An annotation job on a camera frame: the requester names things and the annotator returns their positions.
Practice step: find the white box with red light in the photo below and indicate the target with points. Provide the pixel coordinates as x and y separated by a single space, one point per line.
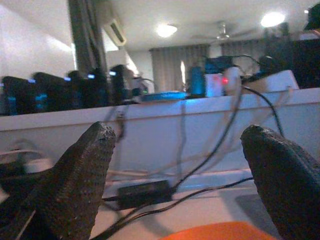
220 81

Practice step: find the person with dark cap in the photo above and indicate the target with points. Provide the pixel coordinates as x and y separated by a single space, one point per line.
312 17

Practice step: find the white wall air conditioner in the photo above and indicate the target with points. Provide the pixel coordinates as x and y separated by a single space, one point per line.
115 32

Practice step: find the white cardboard box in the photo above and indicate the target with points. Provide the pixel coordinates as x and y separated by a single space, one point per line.
277 81

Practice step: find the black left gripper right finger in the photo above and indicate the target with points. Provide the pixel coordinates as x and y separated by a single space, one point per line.
287 180

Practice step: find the flat blue tray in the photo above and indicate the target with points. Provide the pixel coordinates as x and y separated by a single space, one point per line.
163 96

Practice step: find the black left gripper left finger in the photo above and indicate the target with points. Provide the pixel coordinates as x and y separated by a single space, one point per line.
72 182

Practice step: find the black battery charger unit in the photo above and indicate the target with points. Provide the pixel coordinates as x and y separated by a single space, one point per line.
50 92
120 82
87 90
16 96

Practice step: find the orange plastic bowl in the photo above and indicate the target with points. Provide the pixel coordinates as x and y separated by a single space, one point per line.
220 231

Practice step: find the black power adapter brick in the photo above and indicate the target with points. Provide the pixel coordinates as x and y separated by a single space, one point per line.
143 193

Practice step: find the ceiling fan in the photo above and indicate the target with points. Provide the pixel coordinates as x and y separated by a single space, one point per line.
223 32

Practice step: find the blue bottle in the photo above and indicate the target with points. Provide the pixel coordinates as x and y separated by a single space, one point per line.
197 81

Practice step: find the dark hanging curtain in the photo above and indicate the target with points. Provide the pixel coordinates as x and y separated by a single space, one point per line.
86 37

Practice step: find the grey window curtain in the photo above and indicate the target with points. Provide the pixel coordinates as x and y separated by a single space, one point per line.
172 67

